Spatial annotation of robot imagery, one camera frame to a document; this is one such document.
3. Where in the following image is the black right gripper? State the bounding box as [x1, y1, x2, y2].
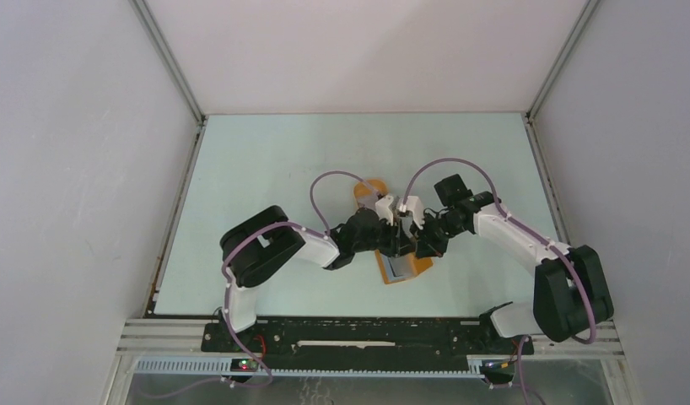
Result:
[410, 210, 466, 258]

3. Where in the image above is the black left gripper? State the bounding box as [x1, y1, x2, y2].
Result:
[352, 213, 417, 257]

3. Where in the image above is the orange leather card holder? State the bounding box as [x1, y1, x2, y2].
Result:
[375, 251, 434, 284]

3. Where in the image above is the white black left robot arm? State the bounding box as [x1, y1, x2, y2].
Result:
[219, 205, 415, 352]

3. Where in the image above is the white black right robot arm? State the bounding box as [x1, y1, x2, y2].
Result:
[398, 175, 614, 353]

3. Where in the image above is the orange oval plastic tray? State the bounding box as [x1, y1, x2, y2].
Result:
[353, 178, 388, 211]

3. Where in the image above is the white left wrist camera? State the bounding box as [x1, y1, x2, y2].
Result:
[375, 194, 397, 226]

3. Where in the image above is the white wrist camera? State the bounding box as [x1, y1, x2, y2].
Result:
[397, 196, 425, 230]
[375, 194, 397, 226]

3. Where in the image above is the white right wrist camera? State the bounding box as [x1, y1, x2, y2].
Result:
[397, 196, 425, 230]

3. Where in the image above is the black mounting base plate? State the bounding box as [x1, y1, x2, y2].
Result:
[201, 316, 517, 372]

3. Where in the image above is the aluminium frame rail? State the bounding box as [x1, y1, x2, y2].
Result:
[116, 319, 624, 359]

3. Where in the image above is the grey slotted cable duct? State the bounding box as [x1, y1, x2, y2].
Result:
[133, 357, 483, 380]

